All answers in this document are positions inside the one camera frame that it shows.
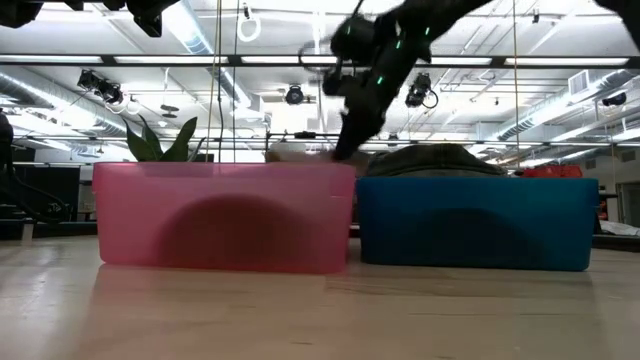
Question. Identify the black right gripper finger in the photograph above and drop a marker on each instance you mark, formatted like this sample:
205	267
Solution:
374	132
350	140

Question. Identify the beige baseball cap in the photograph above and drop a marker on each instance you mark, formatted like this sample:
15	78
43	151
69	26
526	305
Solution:
300	156

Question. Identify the dark grey baseball cap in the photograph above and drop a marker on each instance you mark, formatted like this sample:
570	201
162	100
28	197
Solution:
235	235

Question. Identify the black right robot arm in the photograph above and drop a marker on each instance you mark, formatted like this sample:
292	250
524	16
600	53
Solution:
450	7

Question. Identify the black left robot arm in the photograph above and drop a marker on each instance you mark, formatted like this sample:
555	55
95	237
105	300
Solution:
145	15

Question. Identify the black ceiling spotlight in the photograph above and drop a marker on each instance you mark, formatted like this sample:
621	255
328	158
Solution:
100	87
419	90

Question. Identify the dark cloth pile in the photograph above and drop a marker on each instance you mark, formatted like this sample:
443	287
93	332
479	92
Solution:
435	160

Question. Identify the blue plastic bin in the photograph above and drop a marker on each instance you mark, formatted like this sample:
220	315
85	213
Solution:
390	210

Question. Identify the red crate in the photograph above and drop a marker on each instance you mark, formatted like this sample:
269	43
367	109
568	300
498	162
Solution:
550	171

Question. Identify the green leafy plant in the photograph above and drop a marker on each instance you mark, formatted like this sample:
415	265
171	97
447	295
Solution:
145	145

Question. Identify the red translucent plastic bin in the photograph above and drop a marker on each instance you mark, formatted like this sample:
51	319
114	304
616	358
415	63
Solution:
125	200

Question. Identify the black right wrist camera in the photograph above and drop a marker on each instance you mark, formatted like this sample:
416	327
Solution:
352	40

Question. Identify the black overhead camera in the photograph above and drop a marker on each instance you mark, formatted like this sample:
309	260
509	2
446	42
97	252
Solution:
294	95

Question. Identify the silver ventilation duct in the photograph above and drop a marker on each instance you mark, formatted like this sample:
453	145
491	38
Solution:
550	112
50	97

